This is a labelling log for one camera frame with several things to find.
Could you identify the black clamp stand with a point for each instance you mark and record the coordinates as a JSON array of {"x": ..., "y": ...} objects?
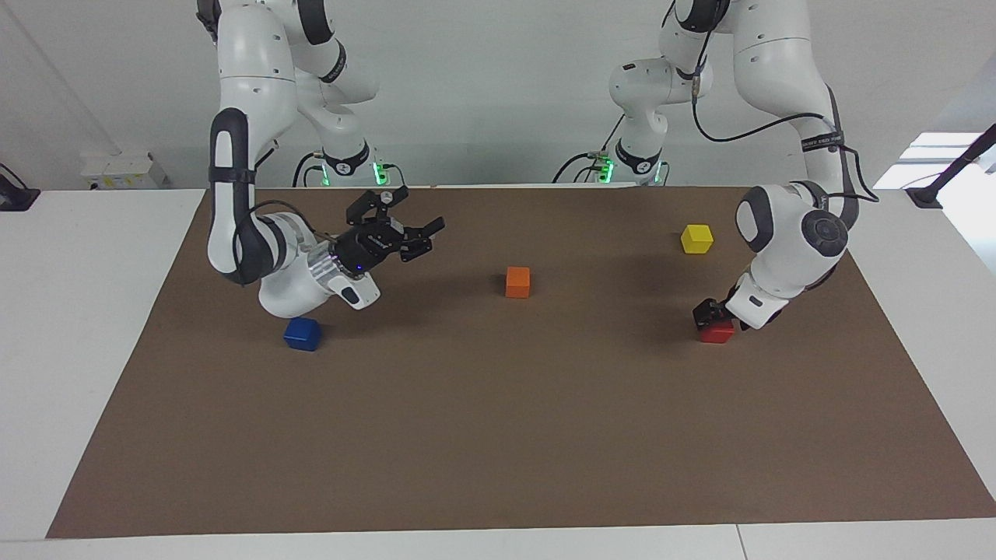
[
  {"x": 953, "y": 167},
  {"x": 17, "y": 198}
]

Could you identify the red block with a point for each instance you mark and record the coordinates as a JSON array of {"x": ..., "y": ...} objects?
[{"x": 716, "y": 334}]

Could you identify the orange block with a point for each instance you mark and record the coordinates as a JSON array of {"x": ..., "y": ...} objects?
[{"x": 517, "y": 283}]

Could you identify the white power box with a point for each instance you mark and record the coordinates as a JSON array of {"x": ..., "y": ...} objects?
[{"x": 124, "y": 171}]

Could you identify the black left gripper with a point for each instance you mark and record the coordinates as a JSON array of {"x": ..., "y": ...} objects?
[{"x": 727, "y": 305}]

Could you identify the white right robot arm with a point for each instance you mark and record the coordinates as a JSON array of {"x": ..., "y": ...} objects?
[{"x": 249, "y": 78}]

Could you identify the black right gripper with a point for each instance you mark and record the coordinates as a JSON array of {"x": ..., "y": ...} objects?
[{"x": 369, "y": 245}]

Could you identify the yellow block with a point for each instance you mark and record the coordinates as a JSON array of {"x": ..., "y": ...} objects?
[{"x": 696, "y": 239}]

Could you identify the brown table mat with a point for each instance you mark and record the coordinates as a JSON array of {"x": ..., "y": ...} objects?
[{"x": 498, "y": 428}]

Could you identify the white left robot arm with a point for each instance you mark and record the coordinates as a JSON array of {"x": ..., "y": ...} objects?
[{"x": 778, "y": 62}]

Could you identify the blue block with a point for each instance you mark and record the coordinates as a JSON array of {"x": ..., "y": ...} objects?
[{"x": 302, "y": 334}]

